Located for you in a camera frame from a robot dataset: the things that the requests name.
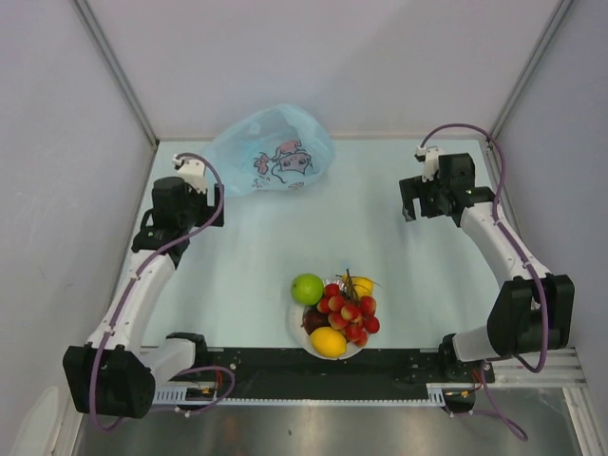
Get yellow fake lemon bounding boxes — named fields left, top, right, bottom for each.
left=310, top=327, right=348, bottom=358

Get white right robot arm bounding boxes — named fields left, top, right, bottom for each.
left=399, top=147, right=575, bottom=381

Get green fake lime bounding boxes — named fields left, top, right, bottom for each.
left=290, top=274, right=324, bottom=306

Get light blue plastic bag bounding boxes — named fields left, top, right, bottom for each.
left=201, top=104, right=335, bottom=197

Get yellow fake pear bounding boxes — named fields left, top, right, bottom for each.
left=351, top=276, right=375, bottom=298

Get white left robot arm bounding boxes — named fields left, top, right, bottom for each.
left=63, top=177, right=224, bottom=418

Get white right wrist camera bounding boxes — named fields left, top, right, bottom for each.
left=414, top=145, right=445, bottom=182

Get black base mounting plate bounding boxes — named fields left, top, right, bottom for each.
left=155, top=346, right=496, bottom=400

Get white paper plate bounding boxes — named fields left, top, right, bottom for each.
left=287, top=301, right=370, bottom=361

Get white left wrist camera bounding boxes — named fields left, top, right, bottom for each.
left=172, top=155, right=208, bottom=194

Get dark red fake plum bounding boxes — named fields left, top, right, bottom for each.
left=302, top=308, right=330, bottom=335

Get white slotted cable duct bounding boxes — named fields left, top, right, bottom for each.
left=153, top=385, right=217, bottom=406

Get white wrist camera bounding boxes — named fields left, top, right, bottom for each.
left=414, top=145, right=445, bottom=182
left=172, top=155, right=208, bottom=194

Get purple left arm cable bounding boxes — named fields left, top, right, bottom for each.
left=89, top=151, right=237, bottom=433

